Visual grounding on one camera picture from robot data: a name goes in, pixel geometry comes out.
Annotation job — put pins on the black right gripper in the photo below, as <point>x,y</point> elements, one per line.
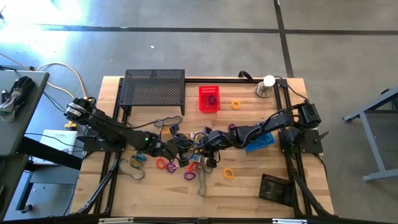
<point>219,140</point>

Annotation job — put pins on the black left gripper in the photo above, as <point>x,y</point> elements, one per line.
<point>166,151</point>

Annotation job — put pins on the purple coil wristband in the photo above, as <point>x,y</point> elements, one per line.
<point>209,100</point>
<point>185,176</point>
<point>229,126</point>
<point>167,168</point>

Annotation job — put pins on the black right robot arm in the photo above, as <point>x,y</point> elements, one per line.
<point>276,119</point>

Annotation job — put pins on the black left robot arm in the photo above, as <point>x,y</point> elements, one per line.
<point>109,127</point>

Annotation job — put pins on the red plastic basket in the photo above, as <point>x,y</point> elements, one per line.
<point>205,107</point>

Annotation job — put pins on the small blue rubber band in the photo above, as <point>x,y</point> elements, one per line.
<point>140,155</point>

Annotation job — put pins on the tan rubber band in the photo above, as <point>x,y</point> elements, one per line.
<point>130,161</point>

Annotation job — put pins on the blue plastic basket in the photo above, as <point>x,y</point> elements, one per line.
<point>264,141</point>

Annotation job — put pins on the black perforated metal shelf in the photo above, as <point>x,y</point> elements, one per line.
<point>152,90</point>

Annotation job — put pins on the black plastic basket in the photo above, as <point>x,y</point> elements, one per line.
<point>275,189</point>

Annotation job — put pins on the table lamp with white bulb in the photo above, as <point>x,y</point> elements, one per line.
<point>269,81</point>

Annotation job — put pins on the silver aluminium extrusion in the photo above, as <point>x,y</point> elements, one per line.
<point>289,221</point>
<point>115,221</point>

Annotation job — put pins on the white box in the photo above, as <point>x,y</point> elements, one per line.
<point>59,138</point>

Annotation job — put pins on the grey side table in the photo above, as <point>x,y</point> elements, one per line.
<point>12,137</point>

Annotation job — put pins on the black and grey work gloves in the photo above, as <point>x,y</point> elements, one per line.
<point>18,90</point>

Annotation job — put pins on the black aluminium table frame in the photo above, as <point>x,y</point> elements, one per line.
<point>217,80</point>

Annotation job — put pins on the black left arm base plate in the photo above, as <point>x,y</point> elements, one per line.
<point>93,144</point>

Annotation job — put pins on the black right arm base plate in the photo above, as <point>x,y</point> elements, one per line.
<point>311,143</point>

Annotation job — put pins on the blue metal table frame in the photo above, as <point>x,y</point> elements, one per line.
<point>372,143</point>

